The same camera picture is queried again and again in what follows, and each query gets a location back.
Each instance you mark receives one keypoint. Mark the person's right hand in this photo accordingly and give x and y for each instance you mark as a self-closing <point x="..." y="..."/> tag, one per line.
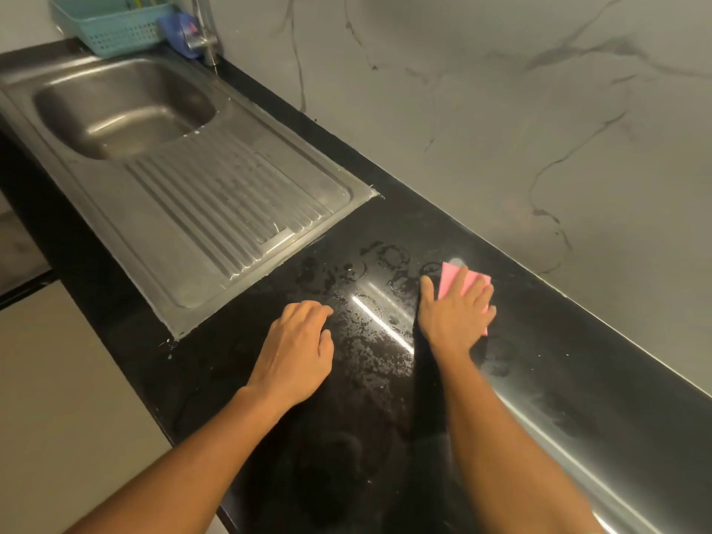
<point x="453" y="322"/>

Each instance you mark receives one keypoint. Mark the person's left hand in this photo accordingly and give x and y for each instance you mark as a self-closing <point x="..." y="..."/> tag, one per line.
<point x="292" y="355"/>

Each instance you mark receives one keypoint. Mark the person's right thumb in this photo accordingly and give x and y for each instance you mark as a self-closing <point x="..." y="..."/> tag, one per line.
<point x="427" y="297"/>

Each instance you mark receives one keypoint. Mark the person's left thumb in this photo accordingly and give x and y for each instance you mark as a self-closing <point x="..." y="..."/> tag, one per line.
<point x="325" y="350"/>

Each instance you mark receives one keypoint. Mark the pink cleaning cloth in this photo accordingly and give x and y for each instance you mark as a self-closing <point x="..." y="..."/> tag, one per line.
<point x="451" y="279"/>

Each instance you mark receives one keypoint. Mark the person's left forearm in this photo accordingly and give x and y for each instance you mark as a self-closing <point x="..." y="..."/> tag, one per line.
<point x="183" y="467"/>

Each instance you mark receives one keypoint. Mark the person's right forearm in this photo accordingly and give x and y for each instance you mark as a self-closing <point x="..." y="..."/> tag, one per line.
<point x="500" y="444"/>

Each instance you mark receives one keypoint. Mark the stainless steel sink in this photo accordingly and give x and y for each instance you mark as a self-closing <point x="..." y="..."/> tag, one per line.
<point x="167" y="172"/>

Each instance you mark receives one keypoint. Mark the chrome faucet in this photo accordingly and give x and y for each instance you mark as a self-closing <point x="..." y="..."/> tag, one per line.
<point x="203" y="30"/>

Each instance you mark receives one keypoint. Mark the teal plastic basket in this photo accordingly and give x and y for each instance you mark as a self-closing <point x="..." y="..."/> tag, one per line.
<point x="108" y="22"/>

